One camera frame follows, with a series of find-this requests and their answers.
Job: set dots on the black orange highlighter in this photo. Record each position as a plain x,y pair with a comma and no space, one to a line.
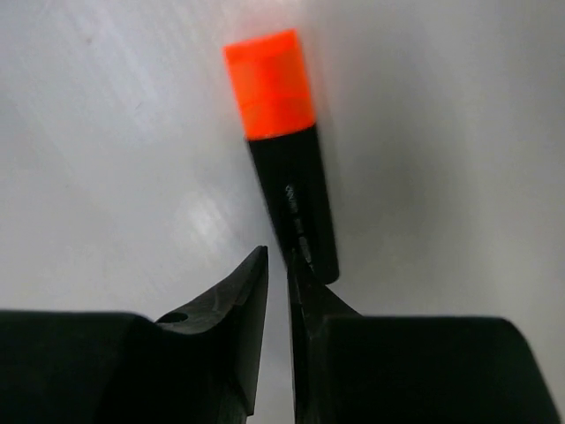
271,87

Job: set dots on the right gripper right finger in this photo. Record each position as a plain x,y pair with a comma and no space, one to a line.
351,368

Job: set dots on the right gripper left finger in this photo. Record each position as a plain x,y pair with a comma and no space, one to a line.
199,363

